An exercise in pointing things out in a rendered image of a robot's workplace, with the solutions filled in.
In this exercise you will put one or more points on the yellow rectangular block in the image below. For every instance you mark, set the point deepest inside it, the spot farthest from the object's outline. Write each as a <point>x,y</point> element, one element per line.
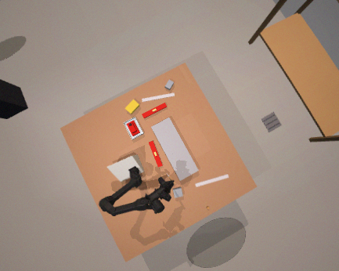
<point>132,106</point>

